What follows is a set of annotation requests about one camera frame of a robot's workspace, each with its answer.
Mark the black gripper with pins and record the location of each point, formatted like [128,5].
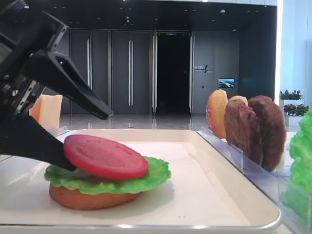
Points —
[32,64]

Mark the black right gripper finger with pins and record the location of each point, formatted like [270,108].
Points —
[26,138]

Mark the red tomato slice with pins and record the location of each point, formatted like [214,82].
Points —
[104,158]

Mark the orange cheese slice outer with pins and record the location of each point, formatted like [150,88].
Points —
[35,110]

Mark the orange cheese slice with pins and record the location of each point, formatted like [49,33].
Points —
[50,108]
[35,110]

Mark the orange cheese slice inner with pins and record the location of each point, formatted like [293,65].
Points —
[50,108]

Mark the green lettuce leaf on tray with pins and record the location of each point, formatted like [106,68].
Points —
[158,173]

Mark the bread slice under lettuce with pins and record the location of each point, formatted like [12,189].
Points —
[76,200]

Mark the brown meat patty inner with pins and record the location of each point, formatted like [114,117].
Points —
[243,131]

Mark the brown meat patty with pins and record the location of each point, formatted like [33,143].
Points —
[243,131]
[273,132]

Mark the brown meat patty outer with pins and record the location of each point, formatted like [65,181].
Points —
[273,132]

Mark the green lettuce leaf in rack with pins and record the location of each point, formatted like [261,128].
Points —
[301,169]

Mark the clear acrylic rack left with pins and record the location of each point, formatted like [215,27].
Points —
[58,131]

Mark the clear acrylic rack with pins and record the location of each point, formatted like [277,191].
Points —
[58,131]
[271,184]

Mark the bun slice inner right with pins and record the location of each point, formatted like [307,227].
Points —
[215,111]

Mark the bun slice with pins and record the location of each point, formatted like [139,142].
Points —
[215,111]
[243,99]

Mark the bun slice outer right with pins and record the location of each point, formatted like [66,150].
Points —
[243,99]

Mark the white rectangular tray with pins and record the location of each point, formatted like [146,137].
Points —
[206,194]

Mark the flower planter upper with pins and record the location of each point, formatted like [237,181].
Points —
[286,97]

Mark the flower planter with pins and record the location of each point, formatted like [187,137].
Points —
[294,113]
[286,97]

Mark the flower planter lower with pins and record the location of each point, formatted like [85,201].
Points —
[294,113]

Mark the clear acrylic rack right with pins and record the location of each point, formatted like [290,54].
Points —
[271,184]

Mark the wall display screen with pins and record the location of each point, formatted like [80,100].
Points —
[226,83]

